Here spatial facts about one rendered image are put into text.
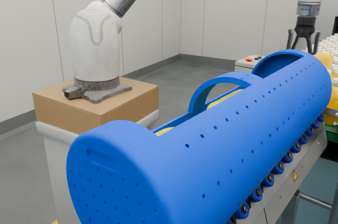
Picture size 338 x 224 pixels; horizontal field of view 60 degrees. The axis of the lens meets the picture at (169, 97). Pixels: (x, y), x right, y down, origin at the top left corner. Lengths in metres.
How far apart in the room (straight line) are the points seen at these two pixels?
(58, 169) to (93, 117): 0.33
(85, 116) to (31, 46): 2.63
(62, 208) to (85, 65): 0.59
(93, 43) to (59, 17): 2.79
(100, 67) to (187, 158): 0.58
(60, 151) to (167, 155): 0.71
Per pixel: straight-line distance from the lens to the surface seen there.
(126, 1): 1.18
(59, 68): 3.77
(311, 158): 1.20
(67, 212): 1.28
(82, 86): 1.01
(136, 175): 0.43
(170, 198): 0.43
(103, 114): 0.89
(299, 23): 1.41
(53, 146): 1.13
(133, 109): 1.01
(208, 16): 5.79
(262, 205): 0.84
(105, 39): 0.96
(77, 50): 0.98
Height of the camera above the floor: 1.45
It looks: 21 degrees down
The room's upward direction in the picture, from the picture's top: straight up
